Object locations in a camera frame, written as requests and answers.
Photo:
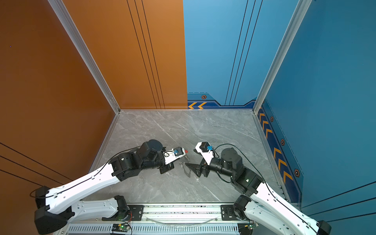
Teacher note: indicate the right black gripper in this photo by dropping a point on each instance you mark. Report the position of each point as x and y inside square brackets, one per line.
[199, 169]

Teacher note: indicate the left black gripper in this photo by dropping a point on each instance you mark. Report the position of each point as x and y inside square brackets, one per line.
[168, 167]

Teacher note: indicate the metal keyring with chain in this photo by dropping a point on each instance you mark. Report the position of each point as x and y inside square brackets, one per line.
[186, 170]

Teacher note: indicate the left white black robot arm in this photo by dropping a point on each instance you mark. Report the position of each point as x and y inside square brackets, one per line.
[56, 207]

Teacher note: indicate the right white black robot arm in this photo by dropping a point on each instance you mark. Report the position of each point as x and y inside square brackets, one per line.
[258, 201]

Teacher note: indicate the green circuit board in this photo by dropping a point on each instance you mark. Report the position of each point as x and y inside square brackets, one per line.
[121, 229]

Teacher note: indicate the right small circuit board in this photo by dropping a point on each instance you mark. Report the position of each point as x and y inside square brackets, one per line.
[252, 225]

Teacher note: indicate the white vented grille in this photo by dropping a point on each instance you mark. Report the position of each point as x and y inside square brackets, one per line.
[152, 229]

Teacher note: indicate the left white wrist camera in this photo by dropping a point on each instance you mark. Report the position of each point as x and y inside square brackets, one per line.
[173, 155]

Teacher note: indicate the aluminium front rail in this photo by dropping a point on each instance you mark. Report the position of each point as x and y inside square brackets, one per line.
[165, 213]

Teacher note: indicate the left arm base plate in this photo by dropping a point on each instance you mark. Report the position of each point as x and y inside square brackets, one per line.
[135, 213]

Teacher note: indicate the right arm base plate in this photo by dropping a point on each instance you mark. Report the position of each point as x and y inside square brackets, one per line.
[231, 213]

